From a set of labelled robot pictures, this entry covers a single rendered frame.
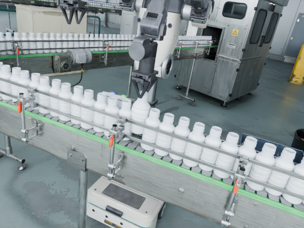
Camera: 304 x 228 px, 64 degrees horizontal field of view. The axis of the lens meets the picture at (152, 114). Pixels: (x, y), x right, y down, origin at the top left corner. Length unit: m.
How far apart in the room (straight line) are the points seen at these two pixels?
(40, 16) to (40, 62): 2.54
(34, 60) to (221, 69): 3.20
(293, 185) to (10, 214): 1.85
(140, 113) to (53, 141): 0.47
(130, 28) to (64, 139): 5.89
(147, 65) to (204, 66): 3.89
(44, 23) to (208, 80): 3.09
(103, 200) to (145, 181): 0.86
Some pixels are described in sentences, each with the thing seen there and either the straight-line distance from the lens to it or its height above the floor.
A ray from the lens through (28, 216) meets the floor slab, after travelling 2.13.
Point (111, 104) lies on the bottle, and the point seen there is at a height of 1.15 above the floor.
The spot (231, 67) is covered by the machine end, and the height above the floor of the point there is 0.74.
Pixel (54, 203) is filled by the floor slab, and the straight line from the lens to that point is 2.18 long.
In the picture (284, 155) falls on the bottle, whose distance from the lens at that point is 0.89.
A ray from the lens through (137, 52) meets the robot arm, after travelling 0.80.
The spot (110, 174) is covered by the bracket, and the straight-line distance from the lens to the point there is 1.00.
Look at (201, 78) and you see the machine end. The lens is 4.78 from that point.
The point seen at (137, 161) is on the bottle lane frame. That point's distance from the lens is 0.98.
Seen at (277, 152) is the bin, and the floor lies 0.90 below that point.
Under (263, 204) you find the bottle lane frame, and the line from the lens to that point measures 0.94.
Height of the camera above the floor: 1.52
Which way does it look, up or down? 24 degrees down
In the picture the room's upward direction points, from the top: 9 degrees clockwise
